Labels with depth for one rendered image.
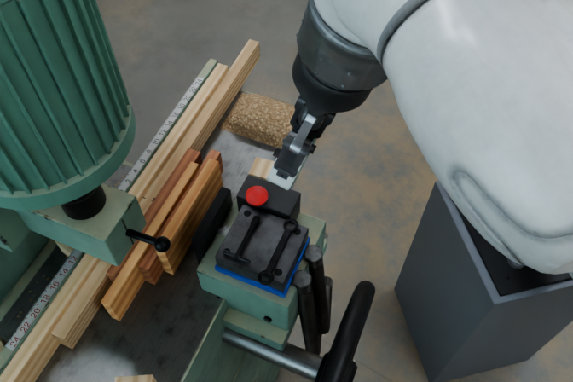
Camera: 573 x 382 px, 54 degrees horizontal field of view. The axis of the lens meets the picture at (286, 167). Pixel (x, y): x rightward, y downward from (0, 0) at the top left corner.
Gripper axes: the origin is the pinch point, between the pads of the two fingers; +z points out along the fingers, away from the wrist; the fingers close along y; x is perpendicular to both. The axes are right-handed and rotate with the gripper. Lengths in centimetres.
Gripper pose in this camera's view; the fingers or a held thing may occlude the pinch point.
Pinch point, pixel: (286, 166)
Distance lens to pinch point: 66.1
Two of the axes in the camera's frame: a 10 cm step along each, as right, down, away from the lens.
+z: -2.4, 4.8, 8.4
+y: -3.9, 7.5, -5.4
